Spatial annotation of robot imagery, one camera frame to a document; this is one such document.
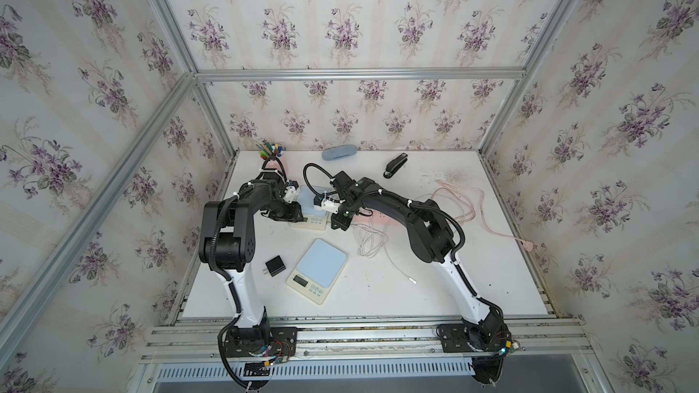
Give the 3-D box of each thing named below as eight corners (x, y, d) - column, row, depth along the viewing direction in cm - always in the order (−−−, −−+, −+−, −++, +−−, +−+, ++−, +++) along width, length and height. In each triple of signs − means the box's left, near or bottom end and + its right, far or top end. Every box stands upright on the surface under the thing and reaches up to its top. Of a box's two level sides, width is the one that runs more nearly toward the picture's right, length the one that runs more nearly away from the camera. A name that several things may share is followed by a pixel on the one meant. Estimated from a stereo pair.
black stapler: (381, 175, 114) (381, 169, 111) (400, 156, 121) (401, 151, 118) (388, 180, 112) (389, 174, 109) (407, 161, 119) (409, 155, 116)
